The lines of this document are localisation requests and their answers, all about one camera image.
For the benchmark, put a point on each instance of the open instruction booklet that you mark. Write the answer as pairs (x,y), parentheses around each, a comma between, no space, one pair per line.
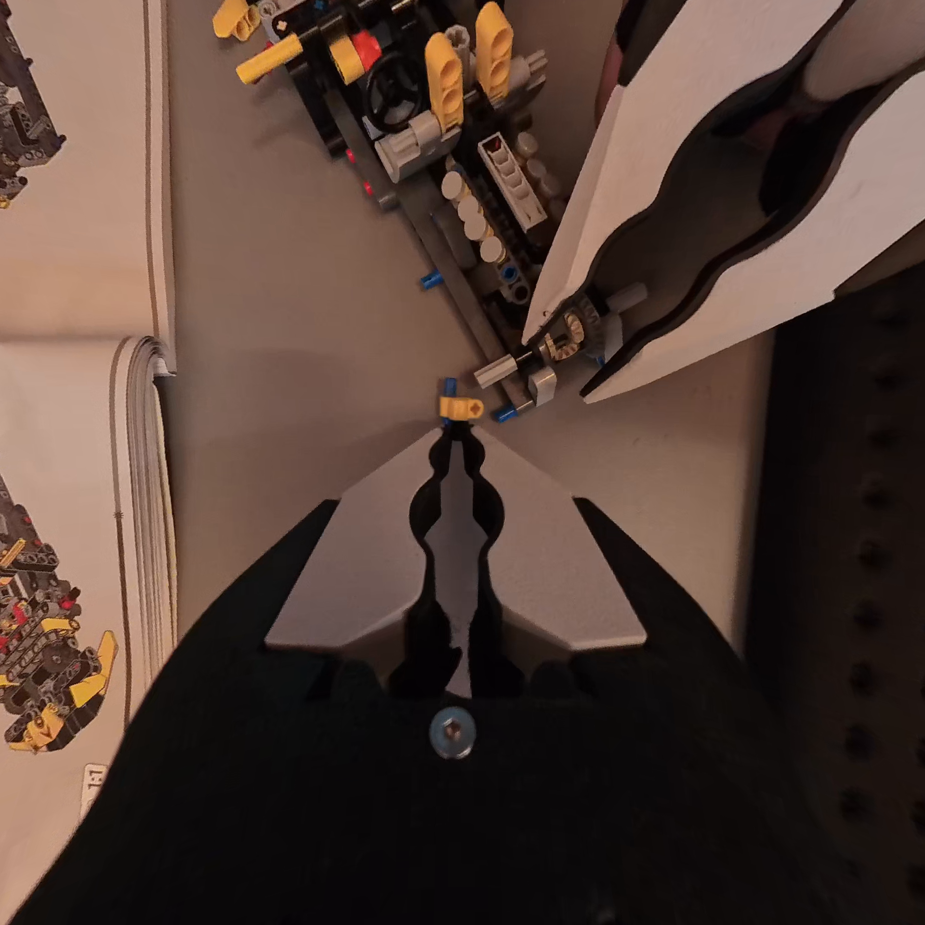
(72,289)

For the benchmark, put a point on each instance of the black yellow lego car chassis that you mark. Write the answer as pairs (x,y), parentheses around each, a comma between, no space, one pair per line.
(433,144)

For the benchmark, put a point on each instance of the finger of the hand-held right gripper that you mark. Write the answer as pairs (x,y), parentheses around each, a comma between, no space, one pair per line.
(650,130)
(831,238)

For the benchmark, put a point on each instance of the yellow lego connector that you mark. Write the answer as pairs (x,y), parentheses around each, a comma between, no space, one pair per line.
(459,408)

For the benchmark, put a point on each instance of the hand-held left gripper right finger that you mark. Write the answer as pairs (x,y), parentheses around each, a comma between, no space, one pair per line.
(571,571)

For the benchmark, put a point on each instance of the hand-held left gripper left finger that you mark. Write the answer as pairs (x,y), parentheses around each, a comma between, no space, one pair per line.
(347,571)

